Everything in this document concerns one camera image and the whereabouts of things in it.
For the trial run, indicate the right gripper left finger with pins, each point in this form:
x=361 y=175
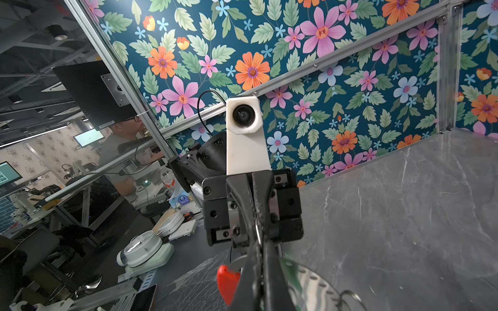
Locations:
x=249 y=291

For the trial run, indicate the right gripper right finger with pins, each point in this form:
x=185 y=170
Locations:
x=276 y=291

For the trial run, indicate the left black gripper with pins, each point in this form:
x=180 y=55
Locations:
x=253 y=209

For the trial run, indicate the metal keyring with red handle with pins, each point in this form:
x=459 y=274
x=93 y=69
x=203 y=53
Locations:
x=316 y=294

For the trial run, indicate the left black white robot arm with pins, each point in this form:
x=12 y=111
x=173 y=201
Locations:
x=200 y=163

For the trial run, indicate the smartphone on outside desk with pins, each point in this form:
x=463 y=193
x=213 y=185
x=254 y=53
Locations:
x=144 y=300

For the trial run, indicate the white round device outside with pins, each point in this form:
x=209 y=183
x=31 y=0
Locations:
x=144 y=253

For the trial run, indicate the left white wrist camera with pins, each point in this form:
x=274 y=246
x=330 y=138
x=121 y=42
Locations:
x=246 y=149

